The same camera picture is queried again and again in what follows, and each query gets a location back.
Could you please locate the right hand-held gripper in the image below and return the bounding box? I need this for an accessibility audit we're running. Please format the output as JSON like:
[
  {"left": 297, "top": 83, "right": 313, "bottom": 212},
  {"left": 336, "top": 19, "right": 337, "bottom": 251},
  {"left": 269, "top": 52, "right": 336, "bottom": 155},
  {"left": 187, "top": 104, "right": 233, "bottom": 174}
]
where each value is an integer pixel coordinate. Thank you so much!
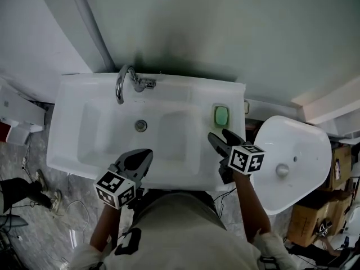
[{"left": 208, "top": 128, "right": 267, "bottom": 185}]

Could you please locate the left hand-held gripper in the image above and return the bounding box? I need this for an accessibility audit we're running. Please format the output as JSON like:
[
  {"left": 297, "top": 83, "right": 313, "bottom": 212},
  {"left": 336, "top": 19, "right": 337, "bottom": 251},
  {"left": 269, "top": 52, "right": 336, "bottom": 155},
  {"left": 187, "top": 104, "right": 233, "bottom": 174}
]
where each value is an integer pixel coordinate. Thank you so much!
[{"left": 93, "top": 149, "right": 154, "bottom": 209}]

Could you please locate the green soap bar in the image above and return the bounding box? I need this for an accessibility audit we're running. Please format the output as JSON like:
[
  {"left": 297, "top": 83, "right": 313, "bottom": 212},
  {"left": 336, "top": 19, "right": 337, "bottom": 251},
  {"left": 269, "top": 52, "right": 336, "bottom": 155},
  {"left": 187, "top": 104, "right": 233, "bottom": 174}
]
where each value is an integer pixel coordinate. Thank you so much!
[{"left": 215, "top": 106, "right": 228, "bottom": 125}]

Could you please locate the person's left forearm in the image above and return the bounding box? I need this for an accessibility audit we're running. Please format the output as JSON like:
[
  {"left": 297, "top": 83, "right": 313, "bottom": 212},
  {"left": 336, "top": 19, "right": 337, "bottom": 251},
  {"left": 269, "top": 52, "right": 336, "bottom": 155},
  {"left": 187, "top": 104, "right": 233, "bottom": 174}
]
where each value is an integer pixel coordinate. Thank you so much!
[{"left": 89, "top": 204, "right": 123, "bottom": 253}]

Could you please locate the person's right forearm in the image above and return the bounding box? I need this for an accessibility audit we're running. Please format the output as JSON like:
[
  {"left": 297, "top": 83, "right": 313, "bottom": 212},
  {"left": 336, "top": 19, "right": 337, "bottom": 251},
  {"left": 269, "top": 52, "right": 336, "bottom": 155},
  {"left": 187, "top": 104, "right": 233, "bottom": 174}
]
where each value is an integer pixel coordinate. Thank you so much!
[{"left": 232, "top": 172, "right": 272, "bottom": 244}]

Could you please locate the white ceramic vanity sink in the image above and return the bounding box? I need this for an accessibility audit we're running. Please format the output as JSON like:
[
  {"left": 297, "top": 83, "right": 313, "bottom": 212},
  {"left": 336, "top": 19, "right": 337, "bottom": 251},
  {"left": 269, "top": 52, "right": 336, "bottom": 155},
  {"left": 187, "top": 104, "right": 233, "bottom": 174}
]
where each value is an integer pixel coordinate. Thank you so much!
[{"left": 46, "top": 72, "right": 247, "bottom": 191}]

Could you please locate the white loose ceramic basin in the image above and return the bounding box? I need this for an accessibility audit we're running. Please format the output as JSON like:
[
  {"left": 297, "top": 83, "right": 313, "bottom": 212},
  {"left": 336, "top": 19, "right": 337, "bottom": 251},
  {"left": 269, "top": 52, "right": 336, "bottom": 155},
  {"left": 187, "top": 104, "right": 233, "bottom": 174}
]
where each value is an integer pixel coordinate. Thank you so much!
[{"left": 253, "top": 115, "right": 332, "bottom": 215}]

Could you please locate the chrome sink faucet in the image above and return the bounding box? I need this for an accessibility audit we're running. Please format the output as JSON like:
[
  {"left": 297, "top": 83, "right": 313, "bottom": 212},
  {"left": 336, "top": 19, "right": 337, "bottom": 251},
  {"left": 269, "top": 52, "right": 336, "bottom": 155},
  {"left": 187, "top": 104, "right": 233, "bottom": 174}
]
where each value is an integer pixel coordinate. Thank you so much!
[{"left": 115, "top": 64, "right": 157, "bottom": 105}]

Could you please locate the person's beige shirt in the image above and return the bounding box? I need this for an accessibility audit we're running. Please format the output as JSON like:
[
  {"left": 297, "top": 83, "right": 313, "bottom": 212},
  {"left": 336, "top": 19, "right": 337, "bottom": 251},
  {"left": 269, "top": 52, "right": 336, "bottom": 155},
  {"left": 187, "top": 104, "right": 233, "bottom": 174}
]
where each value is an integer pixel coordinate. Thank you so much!
[{"left": 69, "top": 190, "right": 299, "bottom": 270}]

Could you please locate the large plain cardboard box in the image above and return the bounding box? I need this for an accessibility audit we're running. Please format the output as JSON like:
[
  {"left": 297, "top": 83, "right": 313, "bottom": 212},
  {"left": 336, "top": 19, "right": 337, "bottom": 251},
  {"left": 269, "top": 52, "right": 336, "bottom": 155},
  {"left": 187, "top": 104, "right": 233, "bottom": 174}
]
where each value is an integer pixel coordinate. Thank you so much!
[{"left": 286, "top": 193, "right": 352, "bottom": 248}]

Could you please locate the labelled cardboard box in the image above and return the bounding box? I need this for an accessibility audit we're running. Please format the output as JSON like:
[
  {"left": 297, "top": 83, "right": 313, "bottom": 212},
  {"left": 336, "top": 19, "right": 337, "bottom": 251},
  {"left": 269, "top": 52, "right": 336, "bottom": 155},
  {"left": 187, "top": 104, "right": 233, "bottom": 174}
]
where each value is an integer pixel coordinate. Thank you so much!
[{"left": 326, "top": 146, "right": 352, "bottom": 191}]

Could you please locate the small white box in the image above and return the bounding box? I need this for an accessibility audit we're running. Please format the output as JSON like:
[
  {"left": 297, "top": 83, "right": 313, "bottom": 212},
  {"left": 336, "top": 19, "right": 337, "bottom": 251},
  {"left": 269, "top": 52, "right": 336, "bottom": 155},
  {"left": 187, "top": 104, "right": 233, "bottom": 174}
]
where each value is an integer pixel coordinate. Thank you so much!
[{"left": 8, "top": 122, "right": 44, "bottom": 146}]

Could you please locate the large white carton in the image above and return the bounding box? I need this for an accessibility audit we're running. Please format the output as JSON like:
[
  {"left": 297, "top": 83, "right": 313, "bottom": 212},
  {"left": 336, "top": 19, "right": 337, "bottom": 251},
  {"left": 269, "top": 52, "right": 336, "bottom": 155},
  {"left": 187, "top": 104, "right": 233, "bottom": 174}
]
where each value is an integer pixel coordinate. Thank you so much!
[{"left": 0, "top": 79, "right": 47, "bottom": 126}]

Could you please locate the orange red box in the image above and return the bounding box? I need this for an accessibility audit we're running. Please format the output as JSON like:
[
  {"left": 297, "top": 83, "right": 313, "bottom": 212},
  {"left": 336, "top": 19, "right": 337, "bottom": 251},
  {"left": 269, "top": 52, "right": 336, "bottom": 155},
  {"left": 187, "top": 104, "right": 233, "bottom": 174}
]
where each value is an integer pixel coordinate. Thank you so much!
[{"left": 0, "top": 121, "right": 14, "bottom": 143}]

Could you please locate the white metal beam frame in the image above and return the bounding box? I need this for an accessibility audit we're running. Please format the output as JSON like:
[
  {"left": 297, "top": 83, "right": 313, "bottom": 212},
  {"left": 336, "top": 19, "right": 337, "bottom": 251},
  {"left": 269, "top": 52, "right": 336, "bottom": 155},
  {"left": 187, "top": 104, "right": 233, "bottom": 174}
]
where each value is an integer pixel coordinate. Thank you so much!
[{"left": 291, "top": 79, "right": 360, "bottom": 136}]

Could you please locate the grey partition frame post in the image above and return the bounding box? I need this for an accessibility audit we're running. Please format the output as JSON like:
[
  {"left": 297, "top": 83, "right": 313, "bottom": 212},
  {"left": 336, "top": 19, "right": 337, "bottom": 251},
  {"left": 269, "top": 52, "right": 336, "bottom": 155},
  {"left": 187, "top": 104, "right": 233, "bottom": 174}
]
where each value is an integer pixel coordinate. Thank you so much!
[{"left": 67, "top": 0, "right": 116, "bottom": 73}]

